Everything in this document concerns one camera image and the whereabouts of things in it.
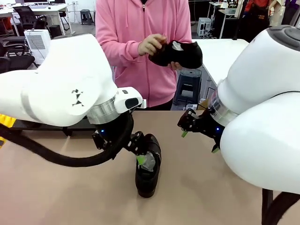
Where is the white table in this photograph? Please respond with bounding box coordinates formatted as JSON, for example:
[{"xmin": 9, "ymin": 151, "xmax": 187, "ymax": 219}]
[{"xmin": 192, "ymin": 38, "xmax": 250, "ymax": 95}]

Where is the black metal shoe stand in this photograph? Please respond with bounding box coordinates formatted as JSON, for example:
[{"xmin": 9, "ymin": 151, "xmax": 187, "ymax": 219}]
[
  {"xmin": 65, "ymin": 123, "xmax": 97, "ymax": 137},
  {"xmin": 10, "ymin": 119, "xmax": 71, "ymax": 138}
]

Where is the white workbench desk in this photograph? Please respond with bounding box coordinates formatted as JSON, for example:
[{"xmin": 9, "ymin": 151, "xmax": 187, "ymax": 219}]
[{"xmin": 208, "ymin": 0, "xmax": 244, "ymax": 39}]

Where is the person in pink hoodie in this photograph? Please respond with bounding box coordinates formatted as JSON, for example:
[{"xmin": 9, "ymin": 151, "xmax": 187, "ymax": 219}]
[{"xmin": 95, "ymin": 0, "xmax": 193, "ymax": 111}]

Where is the yellow cloth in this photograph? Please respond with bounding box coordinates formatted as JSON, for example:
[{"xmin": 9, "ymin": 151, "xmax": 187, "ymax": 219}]
[{"xmin": 0, "ymin": 113, "xmax": 16, "ymax": 149}]

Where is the black computer tower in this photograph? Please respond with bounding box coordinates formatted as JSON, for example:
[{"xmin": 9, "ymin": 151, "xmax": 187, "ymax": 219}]
[{"xmin": 49, "ymin": 24, "xmax": 63, "ymax": 39}]

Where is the person's right forearm pink sleeve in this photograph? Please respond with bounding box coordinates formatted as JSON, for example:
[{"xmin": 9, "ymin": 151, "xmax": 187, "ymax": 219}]
[{"xmin": 97, "ymin": 38, "xmax": 144, "ymax": 67}]

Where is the white office desk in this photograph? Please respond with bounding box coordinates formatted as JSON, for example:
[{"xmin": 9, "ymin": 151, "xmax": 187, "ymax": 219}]
[{"xmin": 0, "ymin": 3, "xmax": 75, "ymax": 40}]

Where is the person's right hand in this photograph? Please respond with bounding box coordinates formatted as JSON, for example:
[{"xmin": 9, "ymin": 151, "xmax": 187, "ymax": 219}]
[{"xmin": 138, "ymin": 34, "xmax": 168, "ymax": 57}]

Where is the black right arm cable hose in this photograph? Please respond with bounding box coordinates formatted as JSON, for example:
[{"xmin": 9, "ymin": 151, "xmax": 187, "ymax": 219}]
[{"xmin": 261, "ymin": 187, "xmax": 300, "ymax": 225}]

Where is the person in black apron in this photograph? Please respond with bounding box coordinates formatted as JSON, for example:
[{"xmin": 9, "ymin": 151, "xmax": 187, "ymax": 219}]
[{"xmin": 239, "ymin": 0, "xmax": 274, "ymax": 41}]

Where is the black leather shoe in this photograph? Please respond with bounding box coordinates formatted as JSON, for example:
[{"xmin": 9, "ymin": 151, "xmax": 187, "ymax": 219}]
[
  {"xmin": 135, "ymin": 133, "xmax": 162, "ymax": 198},
  {"xmin": 149, "ymin": 40, "xmax": 203, "ymax": 70}
]

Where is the white air purifier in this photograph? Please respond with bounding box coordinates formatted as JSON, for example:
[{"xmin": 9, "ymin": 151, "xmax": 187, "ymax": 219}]
[{"xmin": 24, "ymin": 29, "xmax": 52, "ymax": 65}]

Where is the white computer case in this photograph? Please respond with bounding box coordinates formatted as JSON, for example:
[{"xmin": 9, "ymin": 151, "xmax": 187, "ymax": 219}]
[{"xmin": 198, "ymin": 17, "xmax": 213, "ymax": 37}]

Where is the dark small stool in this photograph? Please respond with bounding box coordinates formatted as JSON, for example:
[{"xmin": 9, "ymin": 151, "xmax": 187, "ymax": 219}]
[{"xmin": 80, "ymin": 9, "xmax": 92, "ymax": 25}]

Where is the person's left hand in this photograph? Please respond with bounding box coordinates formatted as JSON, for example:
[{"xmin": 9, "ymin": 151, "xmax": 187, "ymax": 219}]
[{"xmin": 168, "ymin": 61, "xmax": 185, "ymax": 70}]

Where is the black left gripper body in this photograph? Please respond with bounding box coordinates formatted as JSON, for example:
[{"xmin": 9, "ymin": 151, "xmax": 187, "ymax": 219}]
[{"xmin": 94, "ymin": 113, "xmax": 135, "ymax": 144}]

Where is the black mesh desk chair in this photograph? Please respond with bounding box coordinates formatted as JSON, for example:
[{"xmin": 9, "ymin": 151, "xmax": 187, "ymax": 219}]
[{"xmin": 13, "ymin": 6, "xmax": 49, "ymax": 33}]

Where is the person in purple top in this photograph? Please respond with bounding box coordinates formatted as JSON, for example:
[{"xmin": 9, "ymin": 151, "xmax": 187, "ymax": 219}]
[{"xmin": 278, "ymin": 0, "xmax": 300, "ymax": 26}]

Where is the grey plastic stool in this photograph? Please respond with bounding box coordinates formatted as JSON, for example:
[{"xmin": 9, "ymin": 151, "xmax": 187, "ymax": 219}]
[{"xmin": 173, "ymin": 69, "xmax": 203, "ymax": 110}]

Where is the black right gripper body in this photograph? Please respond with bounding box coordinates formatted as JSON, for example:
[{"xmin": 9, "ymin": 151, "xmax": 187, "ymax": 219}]
[{"xmin": 194, "ymin": 108, "xmax": 229, "ymax": 141}]

